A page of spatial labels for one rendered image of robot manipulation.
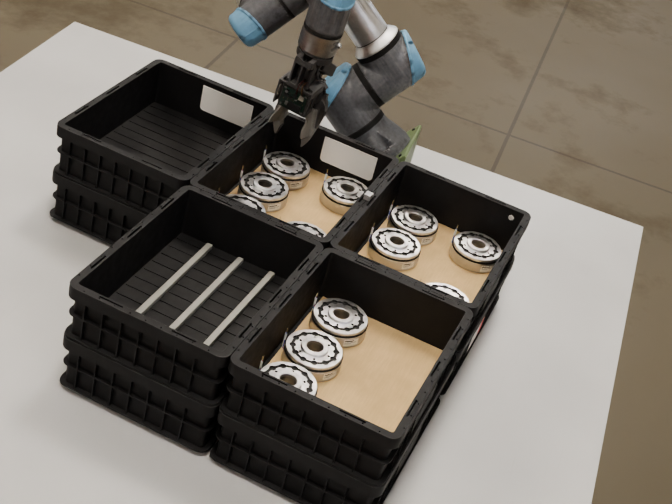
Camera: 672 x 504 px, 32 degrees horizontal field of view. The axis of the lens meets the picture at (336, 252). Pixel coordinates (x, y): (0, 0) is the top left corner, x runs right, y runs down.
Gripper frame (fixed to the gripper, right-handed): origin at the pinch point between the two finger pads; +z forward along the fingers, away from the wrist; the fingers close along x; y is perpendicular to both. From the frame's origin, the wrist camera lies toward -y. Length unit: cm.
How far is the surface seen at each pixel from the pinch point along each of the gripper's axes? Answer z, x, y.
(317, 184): 16.8, 5.1, -13.0
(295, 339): 12.1, 24.6, 39.8
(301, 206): 16.7, 6.2, -2.8
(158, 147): 19.9, -27.6, -1.4
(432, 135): 102, -8, -208
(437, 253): 14.1, 35.5, -7.4
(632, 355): 93, 92, -124
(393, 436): 3, 49, 59
